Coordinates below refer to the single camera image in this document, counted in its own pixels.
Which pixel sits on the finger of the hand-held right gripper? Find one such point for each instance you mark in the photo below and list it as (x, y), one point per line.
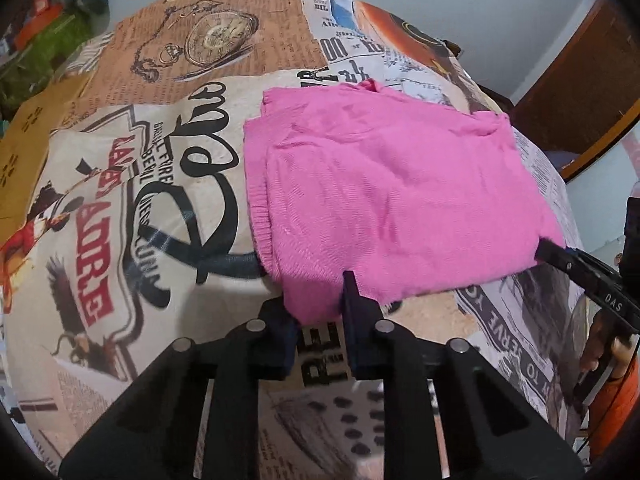
(560, 255)

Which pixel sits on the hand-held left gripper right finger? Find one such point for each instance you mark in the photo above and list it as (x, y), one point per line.
(357, 340)

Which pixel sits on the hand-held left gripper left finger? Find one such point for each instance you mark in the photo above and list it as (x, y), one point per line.
(282, 347)

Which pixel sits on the pink knit sweater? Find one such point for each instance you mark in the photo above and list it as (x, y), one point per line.
(400, 185)

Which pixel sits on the person's right hand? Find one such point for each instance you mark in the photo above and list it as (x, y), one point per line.
(597, 345)

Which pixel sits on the newspaper print blanket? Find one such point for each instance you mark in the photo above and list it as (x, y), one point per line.
(150, 185)

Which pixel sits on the mustard patterned cloth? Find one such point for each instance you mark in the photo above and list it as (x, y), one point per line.
(30, 150)

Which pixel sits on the wooden door frame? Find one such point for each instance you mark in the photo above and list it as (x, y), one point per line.
(602, 156)

